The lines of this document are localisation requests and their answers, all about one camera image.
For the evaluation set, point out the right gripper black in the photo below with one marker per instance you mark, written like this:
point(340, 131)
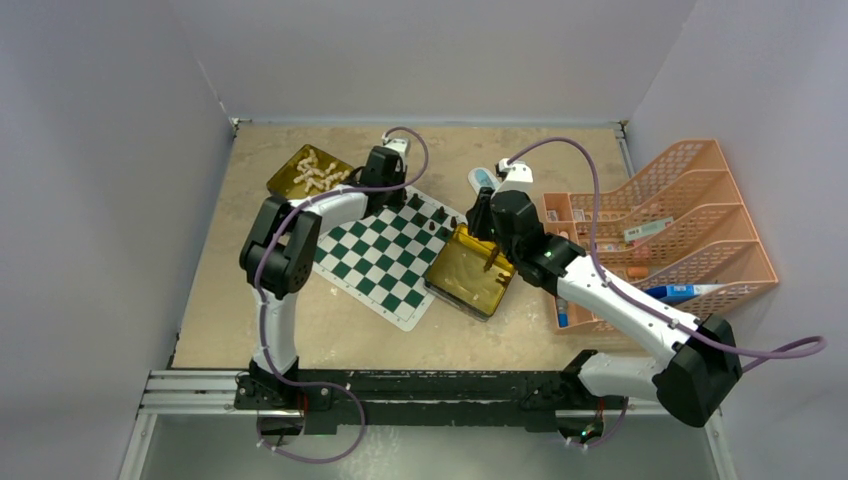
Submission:
point(478, 215)

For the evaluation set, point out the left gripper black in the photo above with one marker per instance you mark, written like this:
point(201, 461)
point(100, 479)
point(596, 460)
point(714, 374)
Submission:
point(396, 200)

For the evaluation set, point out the brown chess king piece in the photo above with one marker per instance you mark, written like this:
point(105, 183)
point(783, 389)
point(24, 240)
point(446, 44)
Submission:
point(491, 258)

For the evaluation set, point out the gold tin brown pieces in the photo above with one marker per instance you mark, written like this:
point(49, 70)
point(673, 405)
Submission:
point(456, 275)

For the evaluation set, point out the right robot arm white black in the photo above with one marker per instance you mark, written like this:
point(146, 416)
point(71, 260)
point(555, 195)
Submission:
point(691, 367)

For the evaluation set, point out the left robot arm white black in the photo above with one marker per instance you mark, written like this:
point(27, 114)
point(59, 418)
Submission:
point(278, 256)

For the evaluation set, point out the white chess pieces pile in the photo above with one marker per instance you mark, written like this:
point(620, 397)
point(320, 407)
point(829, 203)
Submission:
point(317, 174)

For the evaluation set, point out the gold tin white pieces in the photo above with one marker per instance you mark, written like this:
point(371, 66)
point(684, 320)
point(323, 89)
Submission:
point(281, 182)

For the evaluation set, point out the green white chess mat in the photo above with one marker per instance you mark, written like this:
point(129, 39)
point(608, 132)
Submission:
point(381, 260)

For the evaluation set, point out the blue white packaged item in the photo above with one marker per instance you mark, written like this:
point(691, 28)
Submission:
point(480, 177)

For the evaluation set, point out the blue capped tube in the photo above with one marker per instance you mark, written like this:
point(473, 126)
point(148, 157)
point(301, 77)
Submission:
point(562, 308)

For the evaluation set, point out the white label card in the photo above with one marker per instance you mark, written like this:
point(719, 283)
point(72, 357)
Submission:
point(637, 233)

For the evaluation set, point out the peach plastic file organizer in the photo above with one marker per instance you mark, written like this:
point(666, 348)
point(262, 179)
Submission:
point(711, 241)

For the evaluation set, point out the blue box in organizer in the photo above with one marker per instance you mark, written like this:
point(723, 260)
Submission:
point(680, 293)

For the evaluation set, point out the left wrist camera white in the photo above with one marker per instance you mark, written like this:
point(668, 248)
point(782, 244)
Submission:
point(399, 145)

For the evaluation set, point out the black metal base frame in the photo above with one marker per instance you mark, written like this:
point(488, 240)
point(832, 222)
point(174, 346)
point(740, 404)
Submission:
point(324, 400)

